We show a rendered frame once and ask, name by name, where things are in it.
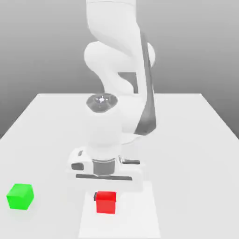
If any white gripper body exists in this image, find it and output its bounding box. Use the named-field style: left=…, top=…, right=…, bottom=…
left=69, top=168, right=145, bottom=191

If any small red cube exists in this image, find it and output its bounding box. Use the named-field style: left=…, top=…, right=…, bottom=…
left=95, top=190, right=117, bottom=215

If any small green cube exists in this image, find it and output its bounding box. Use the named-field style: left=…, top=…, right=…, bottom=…
left=6, top=183, right=35, bottom=211

